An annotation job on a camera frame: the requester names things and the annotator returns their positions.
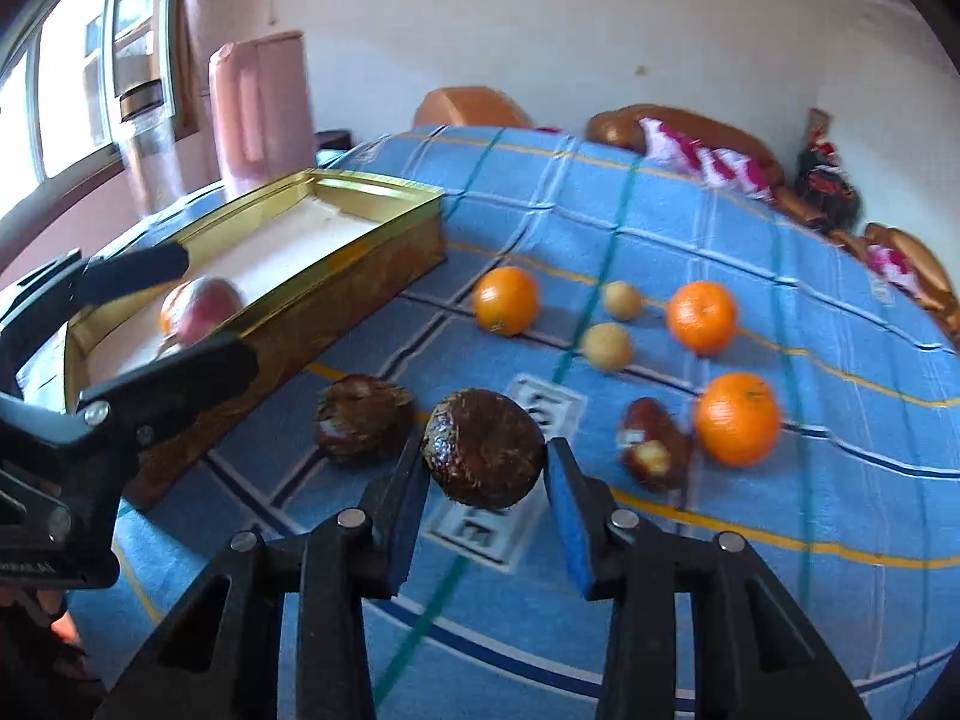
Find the clear glass tumbler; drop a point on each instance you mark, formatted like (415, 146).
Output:
(150, 157)

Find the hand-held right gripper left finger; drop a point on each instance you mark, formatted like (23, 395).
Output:
(412, 525)

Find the brown leather armchair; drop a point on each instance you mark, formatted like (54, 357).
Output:
(472, 106)

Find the red white floral cushion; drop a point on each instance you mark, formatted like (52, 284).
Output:
(891, 266)
(731, 172)
(667, 139)

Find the window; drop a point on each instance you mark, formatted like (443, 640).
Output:
(67, 75)

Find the dark red half fruit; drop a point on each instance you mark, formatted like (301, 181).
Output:
(652, 450)

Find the gold tin box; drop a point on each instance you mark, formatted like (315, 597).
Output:
(337, 300)

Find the blue plaid blanket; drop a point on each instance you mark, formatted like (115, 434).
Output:
(750, 240)

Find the dark brown mangosteen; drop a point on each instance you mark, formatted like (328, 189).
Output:
(364, 420)
(484, 446)

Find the short brown leather sofa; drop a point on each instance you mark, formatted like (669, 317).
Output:
(915, 262)

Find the long brown leather sofa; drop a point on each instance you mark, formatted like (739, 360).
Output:
(615, 127)

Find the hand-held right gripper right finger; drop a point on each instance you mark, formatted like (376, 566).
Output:
(570, 532)

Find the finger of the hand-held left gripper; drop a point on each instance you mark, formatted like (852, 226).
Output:
(142, 266)
(187, 379)

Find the orange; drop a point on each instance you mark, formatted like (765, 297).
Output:
(701, 316)
(506, 300)
(736, 420)

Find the pale fruit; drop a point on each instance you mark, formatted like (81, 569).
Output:
(201, 309)

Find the pink pitcher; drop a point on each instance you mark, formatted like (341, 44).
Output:
(259, 105)

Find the person's left hand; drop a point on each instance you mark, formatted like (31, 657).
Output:
(56, 611)

